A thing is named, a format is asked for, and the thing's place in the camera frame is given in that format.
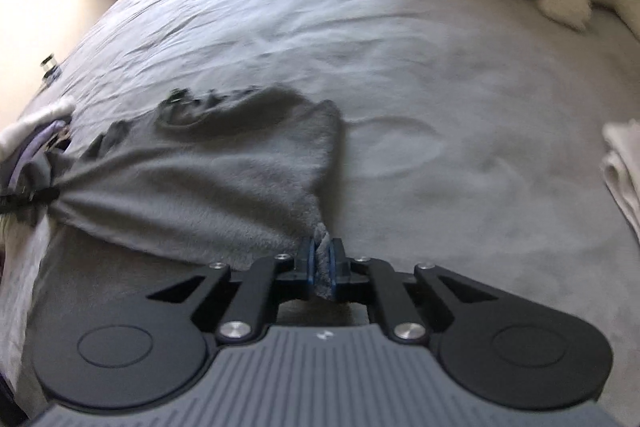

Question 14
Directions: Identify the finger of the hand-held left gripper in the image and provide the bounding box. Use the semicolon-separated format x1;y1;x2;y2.
0;188;61;214

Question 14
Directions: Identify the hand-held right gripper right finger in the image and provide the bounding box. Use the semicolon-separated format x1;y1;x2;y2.
330;238;541;345

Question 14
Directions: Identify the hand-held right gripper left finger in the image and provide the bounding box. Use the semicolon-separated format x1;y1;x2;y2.
145;237;318;343

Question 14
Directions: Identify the dark grey shirt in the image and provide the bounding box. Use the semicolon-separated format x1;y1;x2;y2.
47;84;348;303

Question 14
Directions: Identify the pile of clothes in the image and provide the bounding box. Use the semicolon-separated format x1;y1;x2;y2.
0;97;76;228

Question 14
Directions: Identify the small dark object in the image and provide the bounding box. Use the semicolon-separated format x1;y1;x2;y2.
39;53;62;82

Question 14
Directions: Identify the folded white cloth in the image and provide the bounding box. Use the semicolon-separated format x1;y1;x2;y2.
600;119;640;243

